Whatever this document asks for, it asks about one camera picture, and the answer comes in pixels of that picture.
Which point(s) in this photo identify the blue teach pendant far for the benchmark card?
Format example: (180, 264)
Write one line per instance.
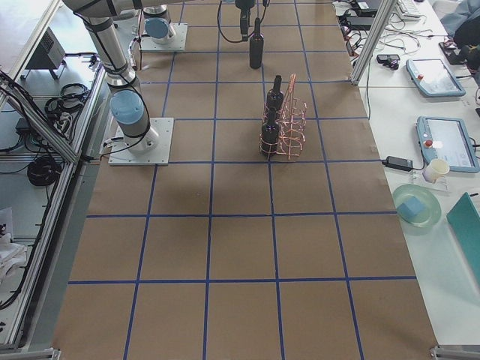
(434, 78)

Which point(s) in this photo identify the dark basket bottle near handle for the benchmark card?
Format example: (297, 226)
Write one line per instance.
(275, 97)

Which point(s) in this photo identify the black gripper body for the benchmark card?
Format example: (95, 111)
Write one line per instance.
(241, 4)

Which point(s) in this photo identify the dark wine bottle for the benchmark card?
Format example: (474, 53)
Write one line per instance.
(256, 45)

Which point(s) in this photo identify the white paper cup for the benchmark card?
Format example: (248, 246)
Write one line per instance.
(435, 169)

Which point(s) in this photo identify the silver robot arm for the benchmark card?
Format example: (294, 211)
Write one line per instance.
(127, 104)
(157, 13)

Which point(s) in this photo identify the copper wire wine basket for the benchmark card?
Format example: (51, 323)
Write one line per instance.
(292, 123)

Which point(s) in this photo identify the blue foam block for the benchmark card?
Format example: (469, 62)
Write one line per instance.
(412, 209)

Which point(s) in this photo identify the teal board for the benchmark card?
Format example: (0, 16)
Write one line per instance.
(463, 219)

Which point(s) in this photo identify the blue teach pendant near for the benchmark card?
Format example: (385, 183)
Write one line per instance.
(447, 139)

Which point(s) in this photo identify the dark basket bottle front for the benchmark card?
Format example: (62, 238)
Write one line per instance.
(269, 134)

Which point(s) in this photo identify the blue teach pendant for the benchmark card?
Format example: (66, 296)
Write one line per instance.
(447, 139)
(434, 78)

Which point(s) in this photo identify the black power adapter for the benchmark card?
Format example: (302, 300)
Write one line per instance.
(398, 163)

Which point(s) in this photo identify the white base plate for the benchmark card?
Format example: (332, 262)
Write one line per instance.
(153, 149)
(161, 36)

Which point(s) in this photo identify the aluminium frame post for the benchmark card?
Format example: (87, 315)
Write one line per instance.
(379, 23)

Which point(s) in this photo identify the green glass plate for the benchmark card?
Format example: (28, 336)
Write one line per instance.
(422, 193)

